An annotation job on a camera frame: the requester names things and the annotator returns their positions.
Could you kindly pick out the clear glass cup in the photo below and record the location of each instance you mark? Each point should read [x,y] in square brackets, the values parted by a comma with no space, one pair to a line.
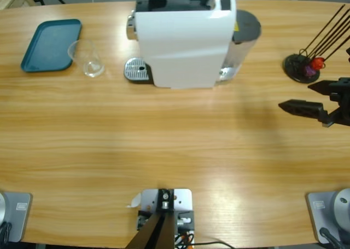
[94,68]

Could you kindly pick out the white tape tag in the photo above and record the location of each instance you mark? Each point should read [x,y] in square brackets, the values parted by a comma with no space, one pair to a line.
[135,201]

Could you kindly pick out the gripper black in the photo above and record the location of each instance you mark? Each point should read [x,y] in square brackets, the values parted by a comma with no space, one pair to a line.
[344,95]

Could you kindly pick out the red coffee capsule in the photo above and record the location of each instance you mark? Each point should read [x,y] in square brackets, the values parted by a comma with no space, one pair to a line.
[317,63]

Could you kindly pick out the clear water tank black lid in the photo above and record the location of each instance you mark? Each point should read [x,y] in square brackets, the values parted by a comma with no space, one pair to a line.
[246,24]

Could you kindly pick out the purple coffee capsule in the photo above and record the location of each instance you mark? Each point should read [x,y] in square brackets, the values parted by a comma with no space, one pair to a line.
[309,71]

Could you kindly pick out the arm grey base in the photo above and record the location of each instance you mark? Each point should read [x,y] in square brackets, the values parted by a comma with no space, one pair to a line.
[11,213]
[328,213]

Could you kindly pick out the teal plastic tray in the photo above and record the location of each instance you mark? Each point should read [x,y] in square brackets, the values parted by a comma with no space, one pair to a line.
[52,41]

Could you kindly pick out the black capsule holder with rods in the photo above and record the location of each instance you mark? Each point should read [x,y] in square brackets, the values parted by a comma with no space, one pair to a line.
[298,74]

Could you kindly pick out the white capsule coffee machine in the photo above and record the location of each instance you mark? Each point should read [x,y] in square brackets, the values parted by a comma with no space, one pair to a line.
[186,49]

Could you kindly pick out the silver drip tray grid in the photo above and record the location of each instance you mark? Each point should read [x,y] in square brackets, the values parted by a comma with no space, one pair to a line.
[136,68]

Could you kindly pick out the white mount block dark post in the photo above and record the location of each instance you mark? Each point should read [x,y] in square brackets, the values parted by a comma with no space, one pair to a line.
[181,199]

